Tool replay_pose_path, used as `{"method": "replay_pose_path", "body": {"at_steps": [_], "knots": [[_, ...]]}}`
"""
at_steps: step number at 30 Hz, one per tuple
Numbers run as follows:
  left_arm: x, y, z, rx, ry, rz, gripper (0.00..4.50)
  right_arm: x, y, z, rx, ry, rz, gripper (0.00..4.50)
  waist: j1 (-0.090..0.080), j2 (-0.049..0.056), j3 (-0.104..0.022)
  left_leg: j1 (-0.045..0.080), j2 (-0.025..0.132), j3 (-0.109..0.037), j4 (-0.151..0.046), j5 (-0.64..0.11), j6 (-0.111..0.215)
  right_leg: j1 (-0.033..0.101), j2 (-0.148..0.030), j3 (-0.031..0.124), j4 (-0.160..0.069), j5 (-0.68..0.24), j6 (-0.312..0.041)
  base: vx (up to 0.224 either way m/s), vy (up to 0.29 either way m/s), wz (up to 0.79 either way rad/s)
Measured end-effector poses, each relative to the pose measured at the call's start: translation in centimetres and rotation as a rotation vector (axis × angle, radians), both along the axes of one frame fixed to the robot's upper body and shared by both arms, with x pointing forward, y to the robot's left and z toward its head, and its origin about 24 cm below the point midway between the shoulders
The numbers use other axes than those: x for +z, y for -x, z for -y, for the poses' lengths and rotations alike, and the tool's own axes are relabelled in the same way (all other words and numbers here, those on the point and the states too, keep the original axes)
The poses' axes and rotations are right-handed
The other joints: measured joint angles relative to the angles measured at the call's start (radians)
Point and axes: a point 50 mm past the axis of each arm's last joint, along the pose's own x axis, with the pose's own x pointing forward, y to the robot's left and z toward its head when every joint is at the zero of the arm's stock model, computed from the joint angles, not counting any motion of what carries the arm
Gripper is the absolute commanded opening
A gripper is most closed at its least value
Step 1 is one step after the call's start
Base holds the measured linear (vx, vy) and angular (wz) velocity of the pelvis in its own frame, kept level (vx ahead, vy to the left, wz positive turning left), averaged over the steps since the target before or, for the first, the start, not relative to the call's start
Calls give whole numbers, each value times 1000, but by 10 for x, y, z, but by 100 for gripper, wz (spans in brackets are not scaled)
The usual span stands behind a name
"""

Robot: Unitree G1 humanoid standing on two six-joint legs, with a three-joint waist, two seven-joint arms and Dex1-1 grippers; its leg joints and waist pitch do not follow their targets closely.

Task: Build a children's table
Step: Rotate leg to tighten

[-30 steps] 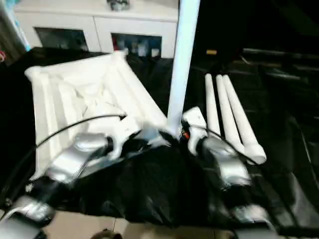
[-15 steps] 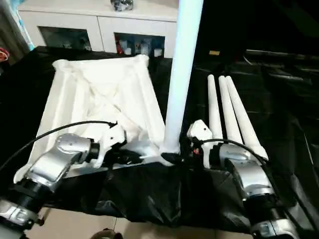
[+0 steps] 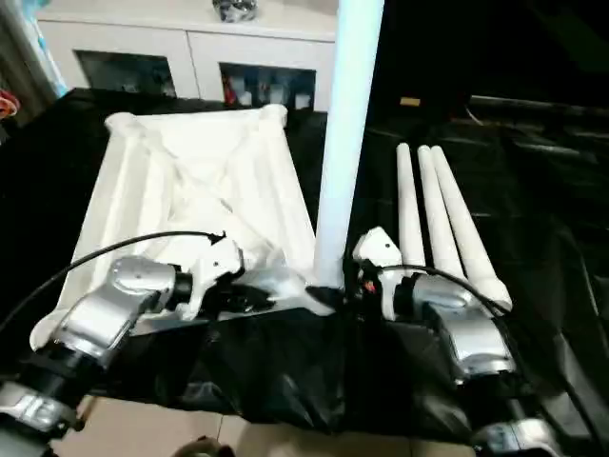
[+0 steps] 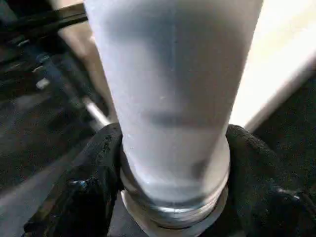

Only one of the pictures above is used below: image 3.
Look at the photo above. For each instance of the white plastic table leg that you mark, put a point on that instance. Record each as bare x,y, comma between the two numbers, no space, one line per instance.
409,205
466,238
438,209
347,143

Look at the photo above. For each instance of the white plastic table top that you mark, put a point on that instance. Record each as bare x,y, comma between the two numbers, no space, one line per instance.
190,171

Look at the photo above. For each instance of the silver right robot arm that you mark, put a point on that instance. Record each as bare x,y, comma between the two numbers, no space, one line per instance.
466,333

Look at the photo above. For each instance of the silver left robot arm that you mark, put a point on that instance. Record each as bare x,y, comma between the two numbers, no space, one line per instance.
114,307

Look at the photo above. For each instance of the black mat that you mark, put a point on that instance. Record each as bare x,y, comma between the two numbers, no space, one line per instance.
285,371

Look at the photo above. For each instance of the grey robot foot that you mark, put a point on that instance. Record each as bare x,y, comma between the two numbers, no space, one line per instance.
202,449

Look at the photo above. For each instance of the small yellow tag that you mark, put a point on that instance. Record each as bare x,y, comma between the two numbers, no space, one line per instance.
409,101

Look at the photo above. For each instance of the white cabinet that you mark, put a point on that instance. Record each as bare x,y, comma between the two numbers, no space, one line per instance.
190,43

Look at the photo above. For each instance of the grey object on cabinet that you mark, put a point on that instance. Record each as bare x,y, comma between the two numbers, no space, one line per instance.
236,9

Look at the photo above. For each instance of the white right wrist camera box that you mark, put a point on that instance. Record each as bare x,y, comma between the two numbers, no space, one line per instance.
376,248

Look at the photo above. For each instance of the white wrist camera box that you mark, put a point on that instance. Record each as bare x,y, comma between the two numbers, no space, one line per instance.
214,262
376,248

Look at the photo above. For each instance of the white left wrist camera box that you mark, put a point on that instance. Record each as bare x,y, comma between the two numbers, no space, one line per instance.
214,262

